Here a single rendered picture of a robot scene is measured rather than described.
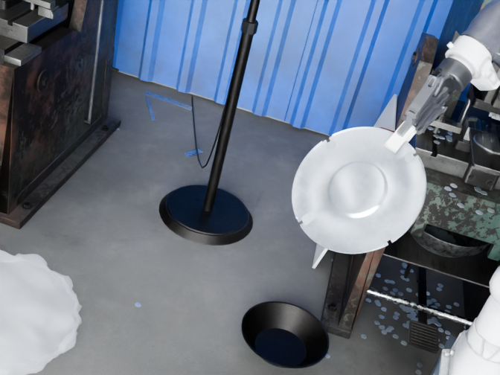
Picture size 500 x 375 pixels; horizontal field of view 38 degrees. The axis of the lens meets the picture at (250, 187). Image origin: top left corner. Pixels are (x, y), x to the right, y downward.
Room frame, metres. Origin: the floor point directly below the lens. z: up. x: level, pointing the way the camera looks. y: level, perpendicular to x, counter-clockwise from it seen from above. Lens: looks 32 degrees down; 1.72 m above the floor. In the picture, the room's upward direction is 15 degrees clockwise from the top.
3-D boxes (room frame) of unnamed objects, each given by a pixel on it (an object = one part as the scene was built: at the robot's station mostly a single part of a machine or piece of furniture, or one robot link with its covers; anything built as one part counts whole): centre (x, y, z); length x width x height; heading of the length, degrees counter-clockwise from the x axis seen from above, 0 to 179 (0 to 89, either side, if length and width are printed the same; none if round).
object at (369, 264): (2.37, -0.46, 0.45); 0.92 x 0.12 x 0.90; 175
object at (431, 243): (2.20, -0.71, 0.36); 0.34 x 0.34 x 0.10
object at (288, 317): (1.78, -0.24, 0.04); 0.30 x 0.30 x 0.07
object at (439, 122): (2.22, -0.54, 0.76); 0.17 x 0.06 x 0.10; 85
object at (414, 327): (2.07, -0.70, 0.14); 0.59 x 0.10 x 0.05; 175
